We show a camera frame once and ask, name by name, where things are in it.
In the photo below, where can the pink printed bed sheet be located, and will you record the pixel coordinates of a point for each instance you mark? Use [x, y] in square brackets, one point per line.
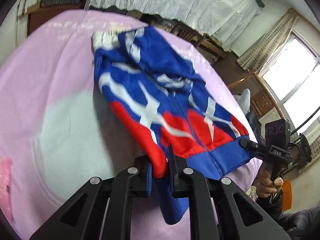
[56, 128]

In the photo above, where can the wooden armchair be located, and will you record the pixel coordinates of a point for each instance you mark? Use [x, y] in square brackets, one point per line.
[262, 101]

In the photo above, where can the bright right window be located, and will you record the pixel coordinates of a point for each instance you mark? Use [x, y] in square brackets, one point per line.
[291, 74]

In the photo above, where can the blue red white zip jacket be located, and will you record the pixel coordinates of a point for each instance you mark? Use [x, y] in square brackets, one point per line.
[161, 100]

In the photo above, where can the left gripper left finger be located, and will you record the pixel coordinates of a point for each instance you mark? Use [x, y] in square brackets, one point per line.
[101, 209]

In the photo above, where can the dark wooden chair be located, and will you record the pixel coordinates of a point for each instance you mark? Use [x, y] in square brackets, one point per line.
[188, 34]

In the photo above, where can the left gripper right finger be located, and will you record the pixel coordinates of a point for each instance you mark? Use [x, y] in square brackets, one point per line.
[219, 209]

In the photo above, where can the white lace curtain cloth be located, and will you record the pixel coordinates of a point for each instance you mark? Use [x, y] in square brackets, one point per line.
[224, 20]

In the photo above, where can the beige checked curtain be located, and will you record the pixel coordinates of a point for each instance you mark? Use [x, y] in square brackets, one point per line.
[258, 54]

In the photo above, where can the person's right hand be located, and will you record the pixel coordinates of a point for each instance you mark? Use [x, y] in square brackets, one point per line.
[266, 187]

